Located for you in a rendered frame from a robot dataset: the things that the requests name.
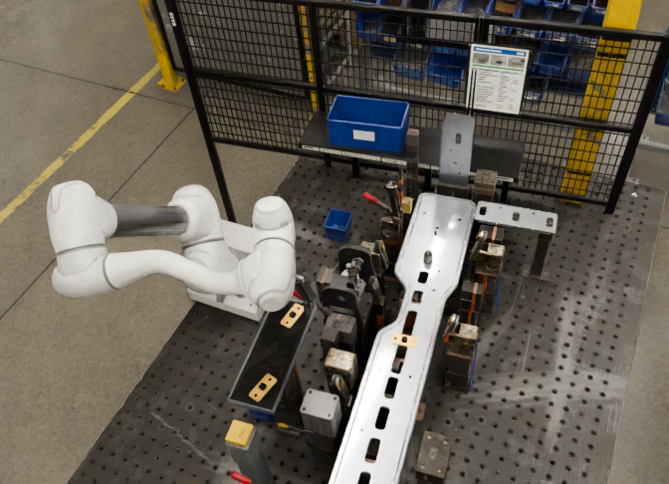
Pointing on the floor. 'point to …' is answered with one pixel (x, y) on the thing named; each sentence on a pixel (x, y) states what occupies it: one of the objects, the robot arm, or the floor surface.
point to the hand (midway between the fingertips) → (290, 301)
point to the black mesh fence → (404, 83)
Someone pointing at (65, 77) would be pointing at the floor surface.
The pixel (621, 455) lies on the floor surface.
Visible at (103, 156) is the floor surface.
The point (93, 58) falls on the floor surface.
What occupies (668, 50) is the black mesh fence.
